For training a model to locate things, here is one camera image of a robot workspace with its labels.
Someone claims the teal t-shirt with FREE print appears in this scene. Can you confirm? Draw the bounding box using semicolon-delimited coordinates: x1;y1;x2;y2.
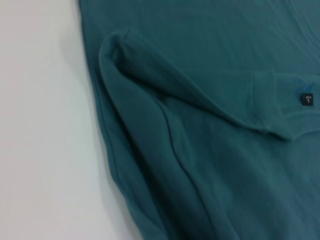
78;0;320;240

